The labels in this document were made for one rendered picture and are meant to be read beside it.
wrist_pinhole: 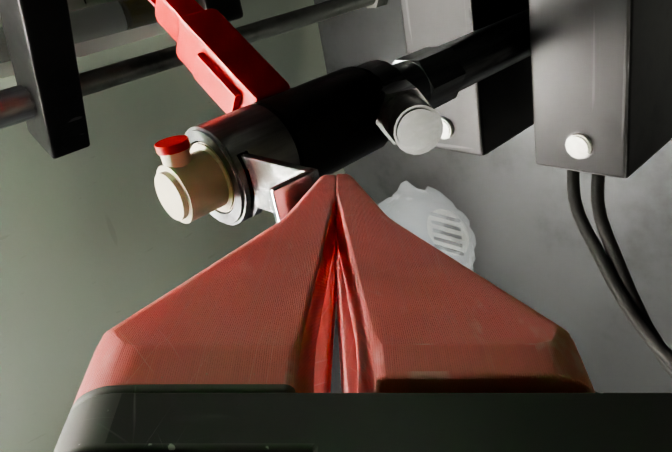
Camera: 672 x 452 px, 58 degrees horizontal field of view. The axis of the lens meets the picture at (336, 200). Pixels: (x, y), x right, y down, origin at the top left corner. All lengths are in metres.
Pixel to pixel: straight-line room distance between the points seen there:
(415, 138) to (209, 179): 0.06
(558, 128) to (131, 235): 0.32
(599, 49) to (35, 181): 0.34
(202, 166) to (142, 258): 0.33
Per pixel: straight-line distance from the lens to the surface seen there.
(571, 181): 0.27
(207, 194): 0.15
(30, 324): 0.47
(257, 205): 0.15
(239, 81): 0.18
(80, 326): 0.48
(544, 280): 0.50
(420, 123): 0.17
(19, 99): 0.34
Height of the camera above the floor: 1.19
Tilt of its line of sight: 35 degrees down
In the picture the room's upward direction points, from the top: 120 degrees counter-clockwise
